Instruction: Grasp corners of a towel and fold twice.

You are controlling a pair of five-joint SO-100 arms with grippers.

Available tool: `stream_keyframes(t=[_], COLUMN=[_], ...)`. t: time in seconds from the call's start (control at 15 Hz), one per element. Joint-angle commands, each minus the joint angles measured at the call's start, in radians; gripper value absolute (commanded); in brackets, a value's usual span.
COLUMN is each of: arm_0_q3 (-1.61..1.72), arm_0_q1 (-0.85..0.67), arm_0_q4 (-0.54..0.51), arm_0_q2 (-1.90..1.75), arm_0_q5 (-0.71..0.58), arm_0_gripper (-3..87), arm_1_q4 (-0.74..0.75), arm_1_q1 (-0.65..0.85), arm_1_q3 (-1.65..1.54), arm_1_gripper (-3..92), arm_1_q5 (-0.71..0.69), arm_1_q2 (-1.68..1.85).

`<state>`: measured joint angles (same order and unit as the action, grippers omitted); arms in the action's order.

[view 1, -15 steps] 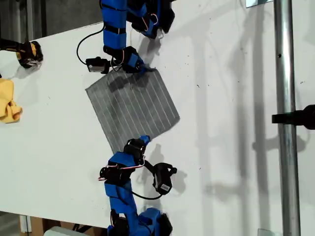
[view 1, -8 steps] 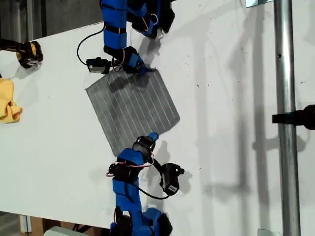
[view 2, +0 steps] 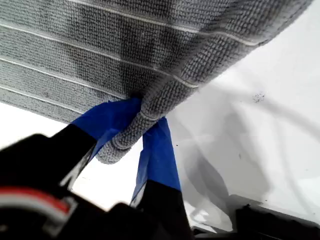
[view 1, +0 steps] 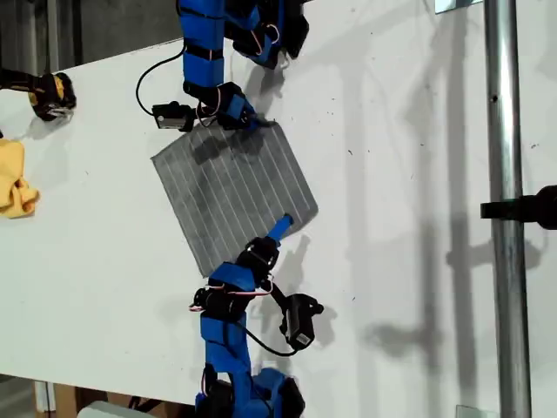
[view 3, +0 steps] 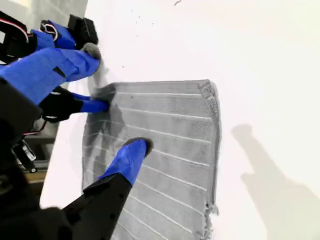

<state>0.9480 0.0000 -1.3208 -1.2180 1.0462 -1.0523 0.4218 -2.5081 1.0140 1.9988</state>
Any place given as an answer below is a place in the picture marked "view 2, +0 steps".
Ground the grey striped towel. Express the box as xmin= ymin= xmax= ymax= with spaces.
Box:
xmin=0 ymin=0 xmax=315 ymax=165

